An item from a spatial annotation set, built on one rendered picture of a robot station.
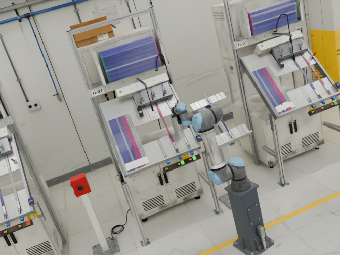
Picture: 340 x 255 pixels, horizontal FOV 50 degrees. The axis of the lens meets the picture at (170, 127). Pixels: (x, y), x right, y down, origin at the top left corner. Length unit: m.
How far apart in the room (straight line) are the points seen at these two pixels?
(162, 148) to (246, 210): 0.88
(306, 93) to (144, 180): 1.73
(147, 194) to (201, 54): 2.31
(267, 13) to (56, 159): 3.14
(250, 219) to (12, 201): 1.85
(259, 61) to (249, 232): 1.67
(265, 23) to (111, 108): 1.68
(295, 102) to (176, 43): 2.02
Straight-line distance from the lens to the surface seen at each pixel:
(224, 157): 3.38
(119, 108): 3.28
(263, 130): 3.78
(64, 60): 4.72
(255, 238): 3.00
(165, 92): 3.27
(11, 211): 3.17
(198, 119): 2.50
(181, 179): 3.57
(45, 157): 5.02
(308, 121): 4.06
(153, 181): 3.49
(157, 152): 3.11
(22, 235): 3.59
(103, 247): 3.52
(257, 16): 3.69
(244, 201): 2.76
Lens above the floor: 2.06
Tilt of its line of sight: 21 degrees down
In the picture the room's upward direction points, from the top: 16 degrees counter-clockwise
